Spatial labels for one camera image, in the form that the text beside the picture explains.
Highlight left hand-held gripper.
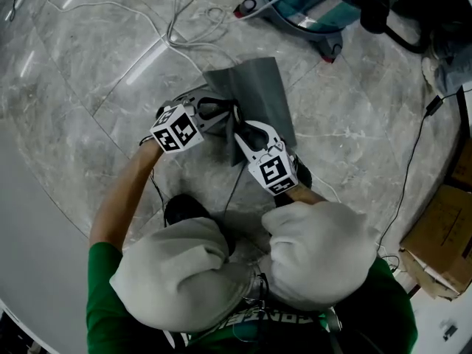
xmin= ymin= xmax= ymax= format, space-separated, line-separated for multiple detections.
xmin=150 ymin=89 xmax=243 ymax=155

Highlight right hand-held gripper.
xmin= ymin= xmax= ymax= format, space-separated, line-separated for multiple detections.
xmin=234 ymin=119 xmax=299 ymax=197

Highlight grey cloth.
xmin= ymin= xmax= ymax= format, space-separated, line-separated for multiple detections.
xmin=202 ymin=56 xmax=298 ymax=168

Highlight person's right forearm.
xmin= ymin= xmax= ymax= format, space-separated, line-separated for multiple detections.
xmin=274 ymin=182 xmax=330 ymax=209

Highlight person's left forearm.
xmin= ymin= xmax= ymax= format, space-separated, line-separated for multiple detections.
xmin=88 ymin=137 xmax=166 ymax=254

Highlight black shoe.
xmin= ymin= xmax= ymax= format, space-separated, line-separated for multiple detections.
xmin=162 ymin=192 xmax=213 ymax=230
xmin=293 ymin=155 xmax=314 ymax=190

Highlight red lid vacuum cleaner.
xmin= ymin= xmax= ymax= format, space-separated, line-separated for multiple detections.
xmin=233 ymin=0 xmax=403 ymax=64

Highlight light grey trousers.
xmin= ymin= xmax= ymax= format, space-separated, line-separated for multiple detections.
xmin=109 ymin=198 xmax=381 ymax=334

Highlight black power adapter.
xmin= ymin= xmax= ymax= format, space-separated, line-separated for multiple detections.
xmin=425 ymin=95 xmax=446 ymax=117

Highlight brown cardboard box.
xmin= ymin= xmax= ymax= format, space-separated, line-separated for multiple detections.
xmin=450 ymin=147 xmax=472 ymax=192
xmin=399 ymin=184 xmax=472 ymax=301

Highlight green printed t-shirt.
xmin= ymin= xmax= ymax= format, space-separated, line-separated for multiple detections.
xmin=86 ymin=240 xmax=420 ymax=354

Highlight white power cable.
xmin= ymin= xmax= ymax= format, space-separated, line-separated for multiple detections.
xmin=44 ymin=0 xmax=240 ymax=68

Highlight black vacuum hose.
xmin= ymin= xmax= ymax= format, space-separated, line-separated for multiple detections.
xmin=359 ymin=0 xmax=434 ymax=55

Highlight small black bracket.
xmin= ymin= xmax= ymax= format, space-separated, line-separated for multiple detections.
xmin=440 ymin=319 xmax=459 ymax=341

